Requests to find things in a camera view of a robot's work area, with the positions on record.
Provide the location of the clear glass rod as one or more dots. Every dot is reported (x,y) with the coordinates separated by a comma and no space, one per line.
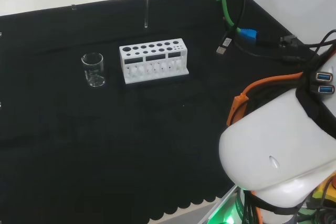
(147,3)

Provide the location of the white test tube rack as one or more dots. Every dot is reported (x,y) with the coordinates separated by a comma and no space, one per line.
(155,66)

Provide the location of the clear glass beaker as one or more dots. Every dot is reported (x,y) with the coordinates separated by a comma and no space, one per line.
(93,69)

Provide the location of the clear cloth clip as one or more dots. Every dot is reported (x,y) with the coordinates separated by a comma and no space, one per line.
(74,6)

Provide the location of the silver usb plug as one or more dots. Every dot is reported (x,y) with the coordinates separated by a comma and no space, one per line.
(224,45)

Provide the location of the black bench cloth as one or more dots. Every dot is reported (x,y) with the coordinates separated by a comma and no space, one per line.
(157,142)

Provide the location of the black usb hub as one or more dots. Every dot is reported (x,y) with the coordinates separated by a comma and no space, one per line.
(324,82)

